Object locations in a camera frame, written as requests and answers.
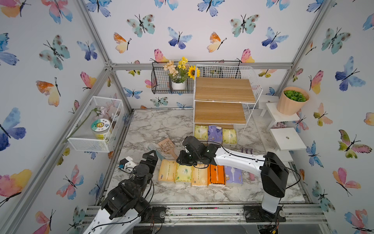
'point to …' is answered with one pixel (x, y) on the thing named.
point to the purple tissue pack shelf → (233, 175)
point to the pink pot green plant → (291, 100)
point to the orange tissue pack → (216, 174)
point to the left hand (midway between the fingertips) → (157, 156)
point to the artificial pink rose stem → (112, 110)
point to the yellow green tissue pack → (183, 173)
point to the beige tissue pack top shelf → (199, 175)
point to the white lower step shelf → (285, 140)
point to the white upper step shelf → (268, 107)
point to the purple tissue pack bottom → (215, 134)
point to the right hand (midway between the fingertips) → (177, 160)
